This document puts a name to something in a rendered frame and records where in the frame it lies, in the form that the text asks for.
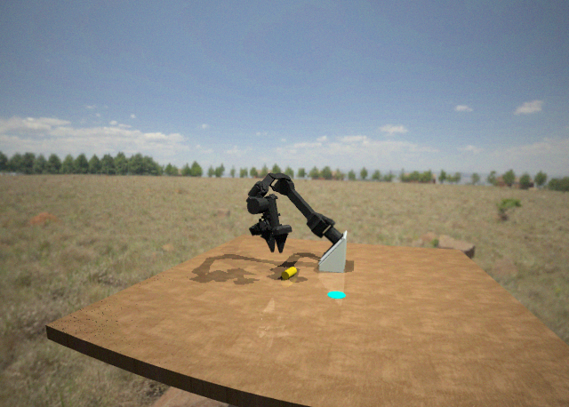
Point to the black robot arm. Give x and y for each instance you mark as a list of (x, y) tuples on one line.
[(257, 203)]

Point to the yellow cylinder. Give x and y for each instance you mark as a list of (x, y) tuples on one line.
[(289, 272)]

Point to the cyan circle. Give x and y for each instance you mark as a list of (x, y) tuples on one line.
[(336, 294)]

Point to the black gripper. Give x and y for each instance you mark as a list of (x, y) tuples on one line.
[(280, 232)]

